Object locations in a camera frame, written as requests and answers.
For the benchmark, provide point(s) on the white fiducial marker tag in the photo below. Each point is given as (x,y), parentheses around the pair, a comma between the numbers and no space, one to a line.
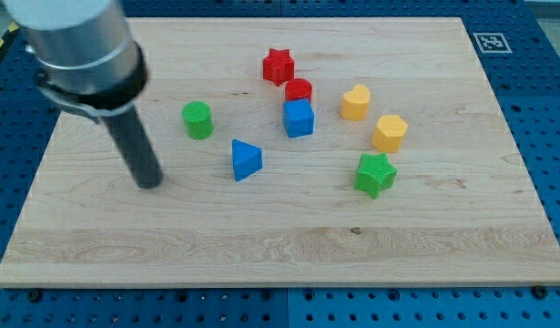
(492,43)

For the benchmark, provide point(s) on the green cylinder block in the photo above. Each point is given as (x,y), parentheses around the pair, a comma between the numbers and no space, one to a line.
(197,120)

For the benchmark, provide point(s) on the yellow heart block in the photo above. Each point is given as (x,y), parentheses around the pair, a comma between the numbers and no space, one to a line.
(355,103)

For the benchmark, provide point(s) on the wooden board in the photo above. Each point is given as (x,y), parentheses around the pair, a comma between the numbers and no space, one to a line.
(462,210)

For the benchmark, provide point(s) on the red cylinder block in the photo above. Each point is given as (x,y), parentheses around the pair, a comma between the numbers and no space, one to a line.
(298,88)

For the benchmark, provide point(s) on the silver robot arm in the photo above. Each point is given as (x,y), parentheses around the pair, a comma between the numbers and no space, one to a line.
(91,66)

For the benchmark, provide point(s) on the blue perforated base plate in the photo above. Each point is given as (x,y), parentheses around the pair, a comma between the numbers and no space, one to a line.
(526,83)

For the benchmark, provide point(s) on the red star block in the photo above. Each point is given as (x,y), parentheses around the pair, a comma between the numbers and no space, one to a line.
(278,66)

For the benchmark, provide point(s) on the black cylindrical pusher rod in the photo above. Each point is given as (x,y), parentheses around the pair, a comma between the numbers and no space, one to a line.
(133,144)

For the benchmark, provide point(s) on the yellow hexagon block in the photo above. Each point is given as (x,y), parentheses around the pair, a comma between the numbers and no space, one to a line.
(389,133)

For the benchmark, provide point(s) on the blue cube block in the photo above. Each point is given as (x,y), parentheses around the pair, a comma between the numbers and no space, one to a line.
(298,118)

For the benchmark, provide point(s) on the green star block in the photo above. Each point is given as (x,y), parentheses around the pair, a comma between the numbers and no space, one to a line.
(374,174)

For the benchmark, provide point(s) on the blue triangle block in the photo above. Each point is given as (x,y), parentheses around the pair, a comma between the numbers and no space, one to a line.
(246,159)

